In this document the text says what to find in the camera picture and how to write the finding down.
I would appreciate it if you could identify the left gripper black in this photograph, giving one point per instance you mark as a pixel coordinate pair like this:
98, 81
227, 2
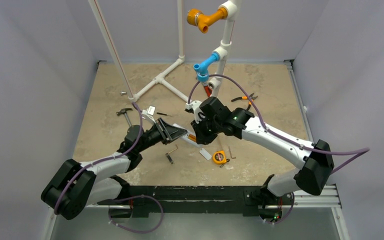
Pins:
168, 133

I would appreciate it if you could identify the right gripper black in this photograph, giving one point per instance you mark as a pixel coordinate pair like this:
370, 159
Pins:
201, 125

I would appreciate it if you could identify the orange AAA battery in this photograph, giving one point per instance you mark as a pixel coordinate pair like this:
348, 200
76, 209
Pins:
192, 138

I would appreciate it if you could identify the white remote control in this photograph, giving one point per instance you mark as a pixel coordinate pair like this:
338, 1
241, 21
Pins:
185, 136

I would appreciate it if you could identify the white battery cover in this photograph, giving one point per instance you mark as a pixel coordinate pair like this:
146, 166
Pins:
205, 154

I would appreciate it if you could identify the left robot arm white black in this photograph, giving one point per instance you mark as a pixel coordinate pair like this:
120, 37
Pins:
77, 185

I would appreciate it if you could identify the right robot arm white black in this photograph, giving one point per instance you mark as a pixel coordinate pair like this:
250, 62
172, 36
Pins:
244, 125

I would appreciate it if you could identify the small black screwdriver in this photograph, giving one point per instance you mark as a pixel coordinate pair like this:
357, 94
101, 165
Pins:
163, 114

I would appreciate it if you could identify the yellow tape measure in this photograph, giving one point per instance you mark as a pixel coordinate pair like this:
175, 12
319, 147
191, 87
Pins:
219, 158

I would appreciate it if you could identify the silver allen key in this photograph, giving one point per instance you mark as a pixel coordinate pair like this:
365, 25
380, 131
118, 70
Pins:
168, 155

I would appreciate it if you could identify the small brown allen key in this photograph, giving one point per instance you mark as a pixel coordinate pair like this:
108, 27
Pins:
230, 153

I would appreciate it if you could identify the small hammer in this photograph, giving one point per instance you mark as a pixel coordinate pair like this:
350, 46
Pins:
124, 112

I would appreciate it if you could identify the blue pipe fitting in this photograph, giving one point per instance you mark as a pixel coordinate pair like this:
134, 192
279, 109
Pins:
201, 69

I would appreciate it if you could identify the orange pipe fitting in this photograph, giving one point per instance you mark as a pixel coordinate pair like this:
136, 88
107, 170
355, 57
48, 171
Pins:
197, 18

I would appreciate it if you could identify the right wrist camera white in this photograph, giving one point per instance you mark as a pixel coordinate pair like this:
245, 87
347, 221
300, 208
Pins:
194, 108

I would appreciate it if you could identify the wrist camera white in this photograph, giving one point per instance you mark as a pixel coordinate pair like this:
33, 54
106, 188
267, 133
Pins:
148, 113
194, 108

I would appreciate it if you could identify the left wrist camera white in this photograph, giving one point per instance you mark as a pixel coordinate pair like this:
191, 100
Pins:
148, 113

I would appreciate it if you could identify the orange handled pliers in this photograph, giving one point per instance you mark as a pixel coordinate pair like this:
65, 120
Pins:
250, 99

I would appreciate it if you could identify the white PVC pipe frame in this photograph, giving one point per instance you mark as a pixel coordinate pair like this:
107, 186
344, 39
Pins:
215, 70

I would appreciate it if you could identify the aluminium rail frame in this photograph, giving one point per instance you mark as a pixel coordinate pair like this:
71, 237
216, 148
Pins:
318, 164

